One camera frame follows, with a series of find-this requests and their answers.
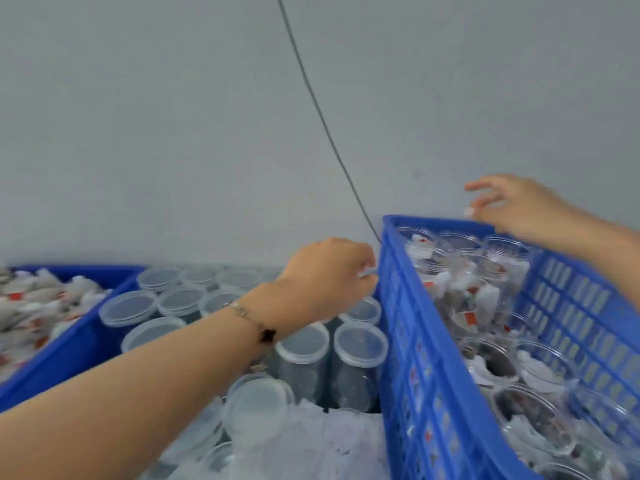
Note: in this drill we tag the person's right hand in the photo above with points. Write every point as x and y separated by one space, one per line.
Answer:
530 210

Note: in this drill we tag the person's left hand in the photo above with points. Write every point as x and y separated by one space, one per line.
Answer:
325 280

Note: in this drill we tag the stack of clear lids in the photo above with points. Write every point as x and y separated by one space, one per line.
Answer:
258 410

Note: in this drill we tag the group of lidded jars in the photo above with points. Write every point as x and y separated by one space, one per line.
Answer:
180 300

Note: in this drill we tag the blue slatted crate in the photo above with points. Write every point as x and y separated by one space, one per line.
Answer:
430 395

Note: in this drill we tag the pile of white label papers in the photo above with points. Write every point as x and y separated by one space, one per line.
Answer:
320 445

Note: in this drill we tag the pile of tea bags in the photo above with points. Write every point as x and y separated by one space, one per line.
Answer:
40 315

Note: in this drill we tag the person's left forearm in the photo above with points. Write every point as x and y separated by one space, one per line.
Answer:
130 405

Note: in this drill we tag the blue plastic tray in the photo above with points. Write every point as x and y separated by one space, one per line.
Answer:
70 360

